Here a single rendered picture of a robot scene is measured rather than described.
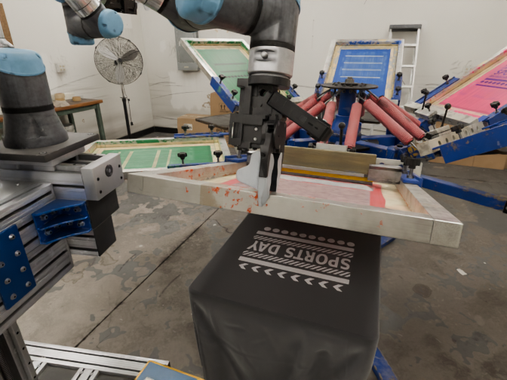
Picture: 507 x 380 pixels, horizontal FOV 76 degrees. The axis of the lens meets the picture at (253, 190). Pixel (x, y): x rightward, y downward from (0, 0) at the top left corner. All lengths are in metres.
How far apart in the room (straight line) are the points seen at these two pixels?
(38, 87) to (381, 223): 0.85
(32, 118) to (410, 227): 0.89
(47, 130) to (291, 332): 0.79
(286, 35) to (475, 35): 4.79
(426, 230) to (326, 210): 0.15
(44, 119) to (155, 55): 5.45
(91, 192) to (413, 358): 1.76
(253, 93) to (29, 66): 0.61
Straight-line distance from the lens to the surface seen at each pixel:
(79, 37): 1.25
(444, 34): 5.23
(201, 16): 0.53
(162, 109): 6.46
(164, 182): 0.64
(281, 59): 0.55
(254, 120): 0.54
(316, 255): 0.96
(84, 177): 0.94
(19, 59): 0.99
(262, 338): 0.85
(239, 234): 1.04
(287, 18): 0.57
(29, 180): 1.05
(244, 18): 0.54
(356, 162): 1.10
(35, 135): 1.01
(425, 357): 2.12
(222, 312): 0.84
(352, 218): 0.54
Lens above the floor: 1.49
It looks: 24 degrees down
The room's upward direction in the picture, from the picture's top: straight up
